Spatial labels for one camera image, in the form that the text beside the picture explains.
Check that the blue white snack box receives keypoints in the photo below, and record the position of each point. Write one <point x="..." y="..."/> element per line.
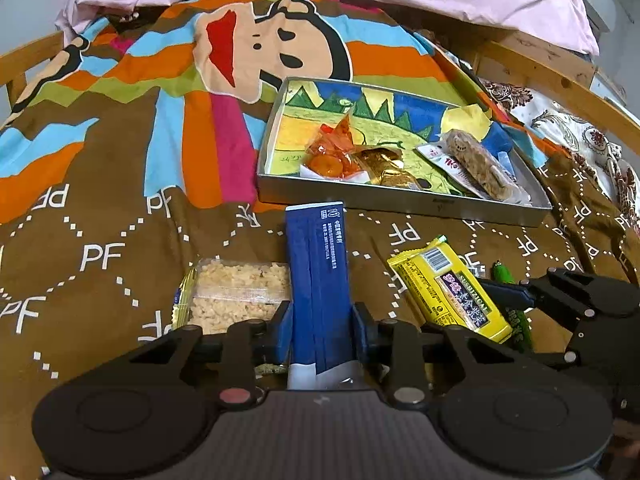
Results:
<point x="323" y="356"/>

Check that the gold snack pack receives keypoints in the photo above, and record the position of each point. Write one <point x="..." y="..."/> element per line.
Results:
<point x="386" y="168"/>

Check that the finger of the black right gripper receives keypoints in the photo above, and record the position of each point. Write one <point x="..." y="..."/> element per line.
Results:
<point x="508" y="296"/>

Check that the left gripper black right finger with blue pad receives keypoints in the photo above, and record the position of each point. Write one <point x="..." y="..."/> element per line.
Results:
<point x="436" y="365"/>

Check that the peanut brittle bar pack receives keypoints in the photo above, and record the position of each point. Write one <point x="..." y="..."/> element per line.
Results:
<point x="462" y="158"/>

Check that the colourful cartoon monkey blanket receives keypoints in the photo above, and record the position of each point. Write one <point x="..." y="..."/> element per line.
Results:
<point x="120" y="170"/>

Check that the yellow snack bar pack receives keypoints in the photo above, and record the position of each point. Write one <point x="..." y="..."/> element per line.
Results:
<point x="447" y="292"/>

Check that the colourful painted tray box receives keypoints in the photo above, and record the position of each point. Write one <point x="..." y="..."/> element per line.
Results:
<point x="392" y="119"/>

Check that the clear puffed rice snack pack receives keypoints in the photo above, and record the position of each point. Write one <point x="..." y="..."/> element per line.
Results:
<point x="216" y="294"/>

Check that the floral patterned bedsheet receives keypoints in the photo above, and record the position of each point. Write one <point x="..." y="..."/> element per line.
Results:
<point x="592" y="149"/>

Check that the green snack pack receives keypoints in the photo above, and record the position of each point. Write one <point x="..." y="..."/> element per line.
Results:
<point x="520" y="339"/>

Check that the orange snack bag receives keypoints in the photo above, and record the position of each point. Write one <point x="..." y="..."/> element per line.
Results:
<point x="333" y="154"/>

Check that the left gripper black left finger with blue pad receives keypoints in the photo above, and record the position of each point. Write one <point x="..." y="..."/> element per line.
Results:
<point x="221" y="366"/>

